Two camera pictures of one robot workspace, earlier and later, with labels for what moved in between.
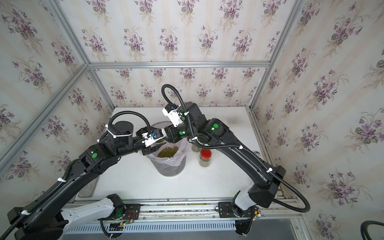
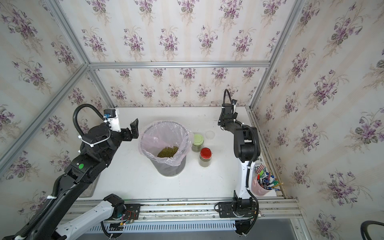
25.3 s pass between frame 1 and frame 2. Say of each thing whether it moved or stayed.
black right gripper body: moved
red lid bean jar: stayed
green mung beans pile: stayed
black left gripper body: moved
